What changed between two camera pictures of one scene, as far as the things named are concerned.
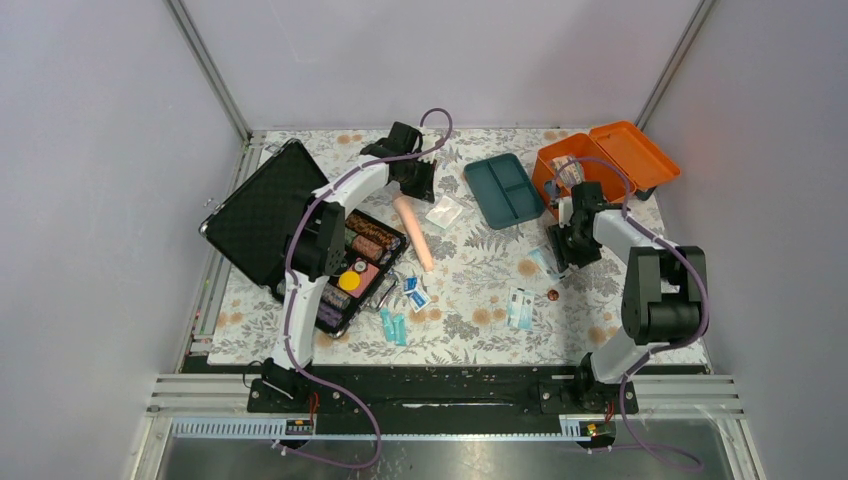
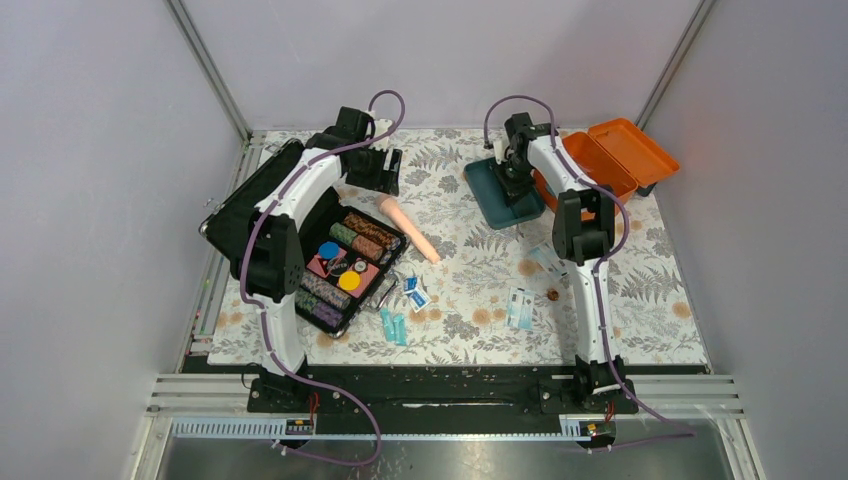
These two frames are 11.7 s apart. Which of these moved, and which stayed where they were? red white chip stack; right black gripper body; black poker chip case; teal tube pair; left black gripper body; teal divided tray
Moved: right black gripper body; left black gripper body
Stayed: teal tube pair; black poker chip case; teal divided tray; red white chip stack
